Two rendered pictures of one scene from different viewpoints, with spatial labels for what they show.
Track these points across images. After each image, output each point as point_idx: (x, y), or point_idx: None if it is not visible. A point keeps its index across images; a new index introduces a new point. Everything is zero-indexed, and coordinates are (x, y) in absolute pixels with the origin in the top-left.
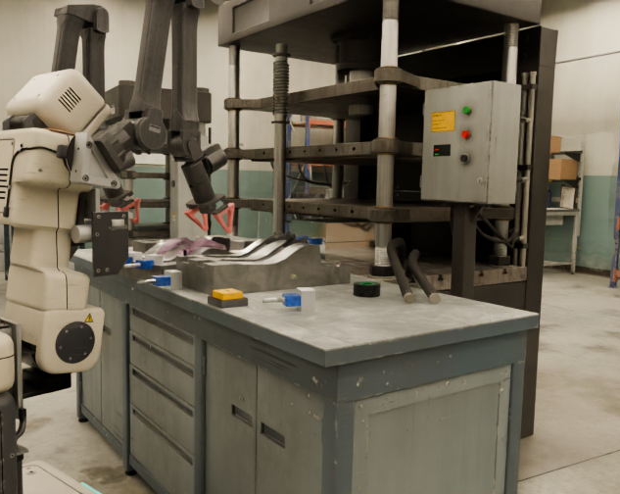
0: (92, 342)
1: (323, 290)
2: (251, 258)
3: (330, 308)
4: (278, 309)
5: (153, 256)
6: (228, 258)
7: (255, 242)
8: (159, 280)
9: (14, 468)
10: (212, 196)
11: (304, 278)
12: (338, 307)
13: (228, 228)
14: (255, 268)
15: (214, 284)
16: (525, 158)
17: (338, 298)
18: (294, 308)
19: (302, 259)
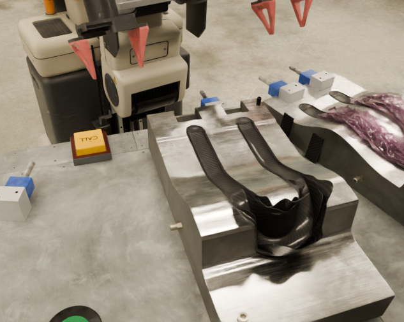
0: (117, 99)
1: (152, 282)
2: (242, 167)
3: (4, 244)
4: (36, 188)
5: (281, 87)
6: (237, 141)
7: (324, 169)
8: (200, 103)
9: (52, 119)
10: (89, 18)
11: (188, 249)
12: (3, 256)
13: (90, 73)
14: (162, 161)
15: (148, 137)
16: None
17: (69, 280)
18: (31, 204)
19: (187, 221)
